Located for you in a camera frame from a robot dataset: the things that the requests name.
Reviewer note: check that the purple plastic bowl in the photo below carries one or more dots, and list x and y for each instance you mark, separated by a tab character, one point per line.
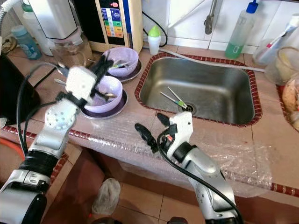
114	103
128	69

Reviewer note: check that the round steel plate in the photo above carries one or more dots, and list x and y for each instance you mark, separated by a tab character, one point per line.
107	116
136	73

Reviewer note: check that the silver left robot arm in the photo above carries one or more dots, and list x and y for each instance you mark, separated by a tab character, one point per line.
60	121

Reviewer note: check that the black round kitchen appliance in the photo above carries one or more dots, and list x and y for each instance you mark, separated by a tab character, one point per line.
18	93

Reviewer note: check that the beige water ionizer with panel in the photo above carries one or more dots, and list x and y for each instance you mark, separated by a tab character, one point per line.
112	23

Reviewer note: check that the small white bottle green cap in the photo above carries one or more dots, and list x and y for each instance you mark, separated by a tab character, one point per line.
153	44

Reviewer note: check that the stainless steel sink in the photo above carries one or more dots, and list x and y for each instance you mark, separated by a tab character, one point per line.
210	93

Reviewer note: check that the white blender with glass jar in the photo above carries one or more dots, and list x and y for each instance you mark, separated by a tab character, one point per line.
51	18

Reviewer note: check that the clear bubble wrap sheet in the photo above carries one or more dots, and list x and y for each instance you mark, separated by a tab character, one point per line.
238	158

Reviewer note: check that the thin white counter pipe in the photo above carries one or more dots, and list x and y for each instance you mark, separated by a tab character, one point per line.
210	59

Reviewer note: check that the small teal bottle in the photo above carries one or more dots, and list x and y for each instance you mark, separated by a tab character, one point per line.
25	44

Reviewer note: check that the white plastic jug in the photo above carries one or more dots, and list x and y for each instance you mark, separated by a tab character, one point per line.
30	25

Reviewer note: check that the orange plastic basin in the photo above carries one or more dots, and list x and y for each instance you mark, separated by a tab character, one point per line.
11	144

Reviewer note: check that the green soap bottle blue cap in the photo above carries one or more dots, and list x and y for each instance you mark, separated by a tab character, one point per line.
240	37

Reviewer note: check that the small clear plastic cup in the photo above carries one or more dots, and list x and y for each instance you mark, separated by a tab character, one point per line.
259	56

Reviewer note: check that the clear plastic container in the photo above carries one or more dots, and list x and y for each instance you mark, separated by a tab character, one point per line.
282	70

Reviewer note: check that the plastic bag of food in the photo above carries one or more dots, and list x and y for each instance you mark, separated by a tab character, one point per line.
292	102

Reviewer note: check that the white toothpaste tube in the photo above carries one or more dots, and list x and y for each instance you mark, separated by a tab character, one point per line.
282	37

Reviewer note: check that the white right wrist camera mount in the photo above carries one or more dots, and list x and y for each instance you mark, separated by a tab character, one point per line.
181	127

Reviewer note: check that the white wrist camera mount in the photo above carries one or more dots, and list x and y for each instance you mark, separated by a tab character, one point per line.
181	127
80	84

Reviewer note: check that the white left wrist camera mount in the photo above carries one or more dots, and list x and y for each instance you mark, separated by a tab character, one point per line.
80	84

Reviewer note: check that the metal wall faucet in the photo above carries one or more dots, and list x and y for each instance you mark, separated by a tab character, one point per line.
210	23

